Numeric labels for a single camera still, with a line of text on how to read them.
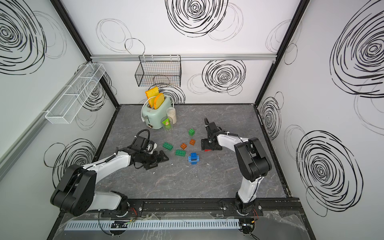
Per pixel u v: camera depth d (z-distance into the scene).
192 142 0.97
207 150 0.94
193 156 0.83
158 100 0.94
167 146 0.96
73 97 0.71
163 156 0.81
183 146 0.95
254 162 0.48
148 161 0.77
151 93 0.98
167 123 1.02
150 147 0.81
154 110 0.96
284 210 0.74
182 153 0.93
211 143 0.72
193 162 0.89
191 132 1.00
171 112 1.02
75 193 0.42
